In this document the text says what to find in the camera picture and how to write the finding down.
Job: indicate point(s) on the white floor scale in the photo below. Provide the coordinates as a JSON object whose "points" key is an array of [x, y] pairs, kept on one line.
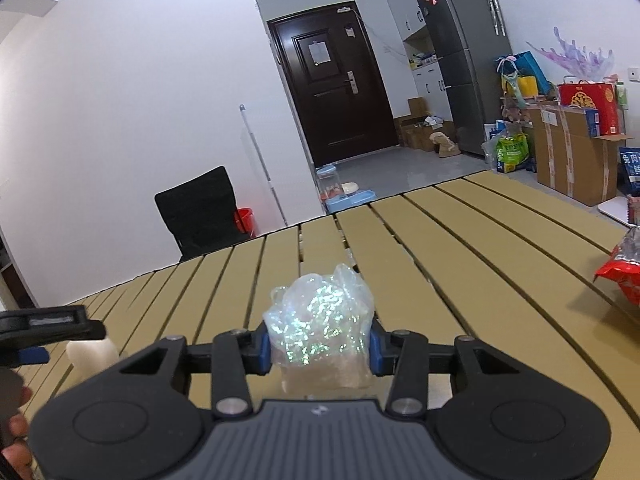
{"points": [[620, 210]]}

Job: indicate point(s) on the blue pet bowl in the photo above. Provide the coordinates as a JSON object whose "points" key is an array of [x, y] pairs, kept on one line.
{"points": [[355, 200]]}

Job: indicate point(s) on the red gift box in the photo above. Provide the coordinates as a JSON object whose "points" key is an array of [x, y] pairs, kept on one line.
{"points": [[590, 105]]}

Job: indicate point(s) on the person's left hand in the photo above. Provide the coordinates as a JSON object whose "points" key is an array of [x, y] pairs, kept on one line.
{"points": [[15, 455]]}

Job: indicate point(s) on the white block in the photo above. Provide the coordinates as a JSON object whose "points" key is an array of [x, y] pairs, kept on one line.
{"points": [[92, 357]]}

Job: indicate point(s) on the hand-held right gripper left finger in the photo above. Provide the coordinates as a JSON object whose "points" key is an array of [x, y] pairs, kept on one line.
{"points": [[265, 350]]}

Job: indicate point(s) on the pet water dispenser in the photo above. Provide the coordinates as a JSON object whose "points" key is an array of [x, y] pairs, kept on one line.
{"points": [[329, 185]]}

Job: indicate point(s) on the tan folding table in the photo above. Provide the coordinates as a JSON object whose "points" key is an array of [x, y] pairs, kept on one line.
{"points": [[450, 240]]}

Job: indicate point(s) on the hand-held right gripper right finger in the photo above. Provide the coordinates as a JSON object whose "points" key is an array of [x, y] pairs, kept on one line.
{"points": [[379, 350]]}

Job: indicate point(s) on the yellow gift bag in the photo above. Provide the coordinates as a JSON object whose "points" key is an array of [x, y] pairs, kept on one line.
{"points": [[527, 86]]}

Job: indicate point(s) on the crumpled red snack packet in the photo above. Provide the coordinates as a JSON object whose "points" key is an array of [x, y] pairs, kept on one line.
{"points": [[622, 270]]}

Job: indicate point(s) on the purple coral wall decoration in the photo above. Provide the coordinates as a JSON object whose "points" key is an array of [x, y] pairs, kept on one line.
{"points": [[575, 55]]}

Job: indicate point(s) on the grey refrigerator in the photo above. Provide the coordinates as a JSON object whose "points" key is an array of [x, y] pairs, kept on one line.
{"points": [[460, 50]]}

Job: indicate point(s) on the paper sheet on door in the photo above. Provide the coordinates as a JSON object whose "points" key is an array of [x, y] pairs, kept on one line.
{"points": [[318, 52]]}

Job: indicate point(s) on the green bag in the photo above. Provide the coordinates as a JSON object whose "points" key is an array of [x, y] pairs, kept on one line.
{"points": [[512, 152]]}

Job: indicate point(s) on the iridescent plastic wrap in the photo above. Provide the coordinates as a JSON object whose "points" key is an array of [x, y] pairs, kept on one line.
{"points": [[320, 325]]}

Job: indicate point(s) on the dark brown door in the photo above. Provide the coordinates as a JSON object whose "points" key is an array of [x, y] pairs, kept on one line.
{"points": [[340, 120]]}

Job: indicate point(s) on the red bucket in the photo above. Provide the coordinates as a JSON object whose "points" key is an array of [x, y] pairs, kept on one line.
{"points": [[245, 222]]}

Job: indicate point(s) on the open cardboard box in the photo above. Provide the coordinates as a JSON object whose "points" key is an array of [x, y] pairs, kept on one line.
{"points": [[417, 130]]}

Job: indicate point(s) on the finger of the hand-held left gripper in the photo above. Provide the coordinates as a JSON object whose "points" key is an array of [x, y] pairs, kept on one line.
{"points": [[90, 332], [32, 356]]}

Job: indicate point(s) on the white wall socket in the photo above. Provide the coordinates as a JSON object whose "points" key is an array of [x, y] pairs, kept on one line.
{"points": [[634, 74]]}

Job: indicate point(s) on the black folding chair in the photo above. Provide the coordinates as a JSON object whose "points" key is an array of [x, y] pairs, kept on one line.
{"points": [[200, 210]]}

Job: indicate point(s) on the tan plush boots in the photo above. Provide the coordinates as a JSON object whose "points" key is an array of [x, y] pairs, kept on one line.
{"points": [[445, 145]]}

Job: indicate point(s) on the blue printed bag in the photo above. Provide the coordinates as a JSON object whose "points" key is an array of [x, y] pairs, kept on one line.
{"points": [[631, 167]]}

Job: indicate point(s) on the large taped cardboard box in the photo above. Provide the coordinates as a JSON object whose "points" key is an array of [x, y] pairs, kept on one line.
{"points": [[565, 160]]}

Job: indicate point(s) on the white cabinet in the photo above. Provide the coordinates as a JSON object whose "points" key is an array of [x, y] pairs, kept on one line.
{"points": [[395, 0]]}

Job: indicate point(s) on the blue gift bag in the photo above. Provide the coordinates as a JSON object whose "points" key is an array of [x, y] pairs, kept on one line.
{"points": [[527, 67]]}

